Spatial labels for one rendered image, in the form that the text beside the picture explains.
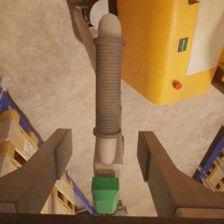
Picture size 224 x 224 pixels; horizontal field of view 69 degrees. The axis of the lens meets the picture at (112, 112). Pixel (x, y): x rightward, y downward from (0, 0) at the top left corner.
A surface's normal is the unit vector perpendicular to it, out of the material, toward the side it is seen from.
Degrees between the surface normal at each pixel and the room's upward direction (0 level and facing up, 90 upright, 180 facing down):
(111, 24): 23
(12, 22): 0
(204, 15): 0
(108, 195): 47
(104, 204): 16
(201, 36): 0
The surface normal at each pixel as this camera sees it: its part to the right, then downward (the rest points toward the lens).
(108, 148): 0.25, 0.27
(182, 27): 0.26, 0.68
